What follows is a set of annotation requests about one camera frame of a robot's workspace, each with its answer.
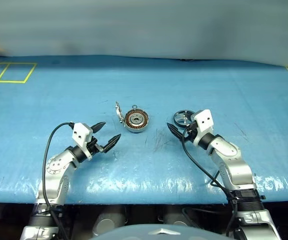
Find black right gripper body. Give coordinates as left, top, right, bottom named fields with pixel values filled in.
left=183, top=123, right=199, bottom=143

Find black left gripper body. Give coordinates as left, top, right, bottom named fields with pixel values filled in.
left=86, top=136, right=106, bottom=155

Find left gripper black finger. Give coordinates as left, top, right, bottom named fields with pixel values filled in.
left=90, top=121, right=107, bottom=134
left=102, top=133, right=122, bottom=154

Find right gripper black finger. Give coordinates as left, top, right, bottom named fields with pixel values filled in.
left=166, top=122, right=186, bottom=143
left=185, top=111, right=198, bottom=124

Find black rotor ring silver spokes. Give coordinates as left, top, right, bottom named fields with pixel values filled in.
left=172, top=109, right=196, bottom=129

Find silver motor stator copper coils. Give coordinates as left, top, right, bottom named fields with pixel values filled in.
left=123, top=104, right=151, bottom=134

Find blue plastic table cover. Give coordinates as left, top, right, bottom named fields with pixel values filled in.
left=0, top=54, right=288, bottom=206

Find grey rounded cylinder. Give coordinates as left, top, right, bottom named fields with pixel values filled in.
left=94, top=206, right=127, bottom=236
left=163, top=206, right=198, bottom=229

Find grey-blue robot torso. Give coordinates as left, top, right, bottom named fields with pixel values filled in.
left=90, top=223, right=200, bottom=240

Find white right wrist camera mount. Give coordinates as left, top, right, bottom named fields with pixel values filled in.
left=192, top=108, right=215, bottom=148

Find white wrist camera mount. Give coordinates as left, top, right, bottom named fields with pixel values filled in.
left=71, top=122, right=94, bottom=161
left=192, top=108, right=215, bottom=148

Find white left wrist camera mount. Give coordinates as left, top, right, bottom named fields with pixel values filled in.
left=71, top=122, right=94, bottom=161

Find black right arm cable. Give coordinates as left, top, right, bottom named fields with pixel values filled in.
left=180, top=128, right=240, bottom=239

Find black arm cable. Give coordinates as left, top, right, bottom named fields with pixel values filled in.
left=41, top=121, right=71, bottom=240
left=180, top=128, right=240, bottom=239

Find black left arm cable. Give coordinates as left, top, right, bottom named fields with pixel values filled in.
left=41, top=121, right=71, bottom=240

